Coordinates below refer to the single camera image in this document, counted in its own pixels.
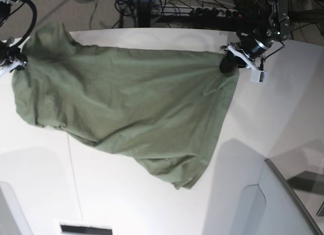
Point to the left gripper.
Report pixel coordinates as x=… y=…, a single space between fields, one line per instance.
x=247 y=53

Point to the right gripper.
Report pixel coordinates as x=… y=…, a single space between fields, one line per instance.
x=11 y=59

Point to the green t-shirt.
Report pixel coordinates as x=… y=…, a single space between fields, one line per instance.
x=163 y=108

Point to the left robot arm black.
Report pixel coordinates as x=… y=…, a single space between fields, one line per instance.
x=262 y=30

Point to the black power strip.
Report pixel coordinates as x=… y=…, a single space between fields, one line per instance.
x=214 y=12

